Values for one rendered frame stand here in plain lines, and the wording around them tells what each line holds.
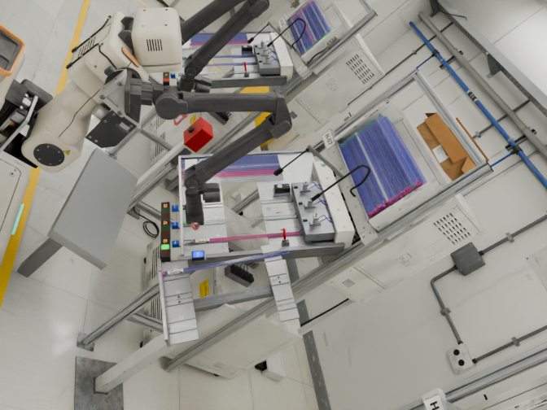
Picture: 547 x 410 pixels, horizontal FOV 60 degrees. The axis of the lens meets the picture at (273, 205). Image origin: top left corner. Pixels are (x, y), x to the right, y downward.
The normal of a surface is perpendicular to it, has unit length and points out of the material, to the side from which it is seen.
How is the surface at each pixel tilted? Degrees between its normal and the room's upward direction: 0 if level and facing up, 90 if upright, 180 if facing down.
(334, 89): 90
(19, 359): 0
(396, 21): 90
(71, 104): 90
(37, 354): 0
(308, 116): 90
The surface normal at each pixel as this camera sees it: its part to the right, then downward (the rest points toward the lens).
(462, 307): -0.65, -0.47
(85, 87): 0.15, 0.69
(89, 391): 0.75, -0.54
